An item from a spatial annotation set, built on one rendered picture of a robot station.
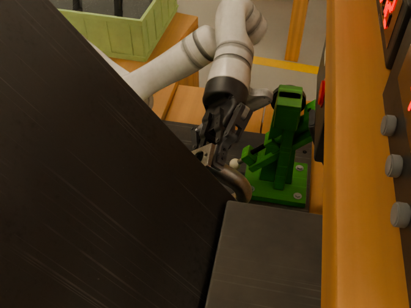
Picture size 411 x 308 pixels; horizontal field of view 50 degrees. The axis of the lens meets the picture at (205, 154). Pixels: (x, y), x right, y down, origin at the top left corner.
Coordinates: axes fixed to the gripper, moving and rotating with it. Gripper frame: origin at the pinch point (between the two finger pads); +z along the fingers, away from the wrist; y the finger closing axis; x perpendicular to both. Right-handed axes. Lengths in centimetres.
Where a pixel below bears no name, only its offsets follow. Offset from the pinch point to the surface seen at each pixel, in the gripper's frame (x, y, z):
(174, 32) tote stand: 21, -74, -91
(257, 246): 2.1, 10.9, 14.6
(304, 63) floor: 136, -109, -175
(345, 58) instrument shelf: -15.1, 35.3, 8.7
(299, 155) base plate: 39, -17, -26
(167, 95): 14, -48, -43
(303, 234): 6.7, 14.2, 11.6
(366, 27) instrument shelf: -13.0, 35.5, 4.0
